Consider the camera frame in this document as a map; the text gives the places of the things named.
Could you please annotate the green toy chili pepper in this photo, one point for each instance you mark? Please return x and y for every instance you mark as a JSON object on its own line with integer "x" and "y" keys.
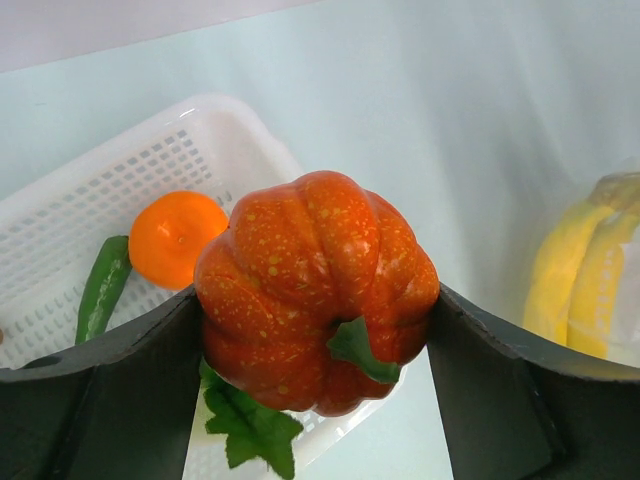
{"x": 103, "y": 288}

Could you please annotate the white toy radish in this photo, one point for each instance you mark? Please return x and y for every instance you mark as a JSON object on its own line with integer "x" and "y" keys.
{"x": 252, "y": 430}

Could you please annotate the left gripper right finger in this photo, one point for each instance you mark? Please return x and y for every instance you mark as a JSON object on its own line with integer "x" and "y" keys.
{"x": 516, "y": 406}

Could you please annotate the yellow toy banana bunch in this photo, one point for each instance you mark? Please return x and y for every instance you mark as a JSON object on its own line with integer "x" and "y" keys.
{"x": 578, "y": 266}

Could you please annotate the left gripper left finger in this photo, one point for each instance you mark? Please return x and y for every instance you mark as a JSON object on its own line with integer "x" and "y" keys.
{"x": 120, "y": 406}

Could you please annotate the white plastic basket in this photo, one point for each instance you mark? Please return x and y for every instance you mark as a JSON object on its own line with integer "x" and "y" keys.
{"x": 52, "y": 231}

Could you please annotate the orange toy pumpkin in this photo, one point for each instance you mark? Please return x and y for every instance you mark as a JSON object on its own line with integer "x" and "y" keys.
{"x": 297, "y": 261}

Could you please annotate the orange toy tangerine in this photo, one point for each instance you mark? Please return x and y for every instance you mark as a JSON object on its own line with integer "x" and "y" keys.
{"x": 168, "y": 236}

